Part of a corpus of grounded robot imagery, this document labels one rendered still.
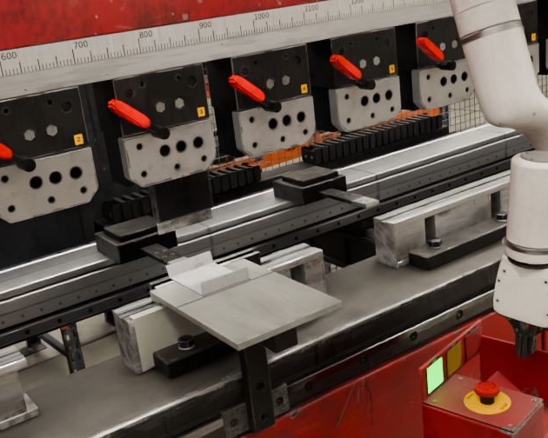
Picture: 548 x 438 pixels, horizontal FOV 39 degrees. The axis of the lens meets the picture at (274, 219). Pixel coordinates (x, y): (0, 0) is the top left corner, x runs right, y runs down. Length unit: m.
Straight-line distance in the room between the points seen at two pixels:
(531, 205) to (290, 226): 0.64
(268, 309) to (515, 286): 0.39
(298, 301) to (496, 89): 0.42
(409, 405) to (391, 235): 0.32
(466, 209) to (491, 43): 0.56
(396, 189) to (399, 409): 0.59
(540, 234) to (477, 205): 0.50
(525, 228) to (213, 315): 0.48
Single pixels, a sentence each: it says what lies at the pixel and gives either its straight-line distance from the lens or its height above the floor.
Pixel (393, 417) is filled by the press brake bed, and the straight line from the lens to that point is 1.49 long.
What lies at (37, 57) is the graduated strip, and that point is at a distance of 1.10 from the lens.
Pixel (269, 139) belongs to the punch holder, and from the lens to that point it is 1.28.
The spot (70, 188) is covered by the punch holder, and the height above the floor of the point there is 1.20.
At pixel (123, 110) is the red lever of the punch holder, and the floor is 1.30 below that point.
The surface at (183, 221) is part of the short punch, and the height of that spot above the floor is 1.09.
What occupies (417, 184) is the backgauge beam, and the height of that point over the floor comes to 0.93.
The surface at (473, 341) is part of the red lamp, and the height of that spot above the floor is 0.81.
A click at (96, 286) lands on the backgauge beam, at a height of 0.94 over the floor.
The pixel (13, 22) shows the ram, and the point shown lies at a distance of 1.10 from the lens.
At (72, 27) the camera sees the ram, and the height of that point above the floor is 1.42.
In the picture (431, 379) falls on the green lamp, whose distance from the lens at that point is 1.30.
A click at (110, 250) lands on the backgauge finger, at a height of 1.00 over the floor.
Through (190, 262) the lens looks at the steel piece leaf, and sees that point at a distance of 1.30.
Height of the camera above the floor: 1.47
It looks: 18 degrees down
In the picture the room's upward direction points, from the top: 7 degrees counter-clockwise
